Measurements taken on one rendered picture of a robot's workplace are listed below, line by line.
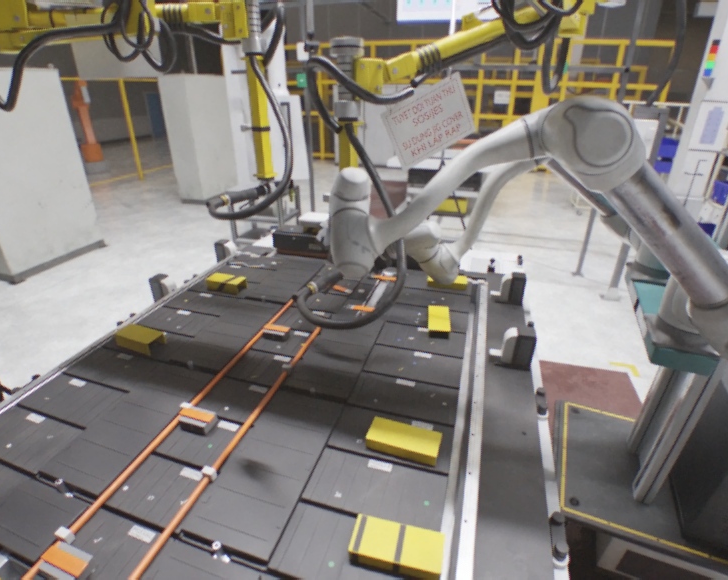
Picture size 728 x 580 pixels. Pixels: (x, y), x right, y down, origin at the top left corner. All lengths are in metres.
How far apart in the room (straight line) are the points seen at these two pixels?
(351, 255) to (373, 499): 0.53
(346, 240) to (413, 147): 0.67
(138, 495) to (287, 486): 0.31
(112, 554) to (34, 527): 0.18
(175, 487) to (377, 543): 0.44
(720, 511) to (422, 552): 1.29
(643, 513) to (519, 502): 0.95
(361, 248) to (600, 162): 0.52
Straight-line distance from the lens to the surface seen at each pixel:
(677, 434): 1.75
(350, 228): 0.95
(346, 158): 1.42
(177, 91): 7.38
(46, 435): 1.23
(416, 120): 1.52
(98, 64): 1.97
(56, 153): 5.66
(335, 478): 0.90
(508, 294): 1.86
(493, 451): 1.16
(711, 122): 4.90
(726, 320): 1.11
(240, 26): 1.80
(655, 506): 2.01
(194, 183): 7.48
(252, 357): 1.25
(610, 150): 0.82
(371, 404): 1.05
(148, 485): 0.99
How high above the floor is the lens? 1.72
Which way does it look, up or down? 27 degrees down
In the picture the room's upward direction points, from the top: straight up
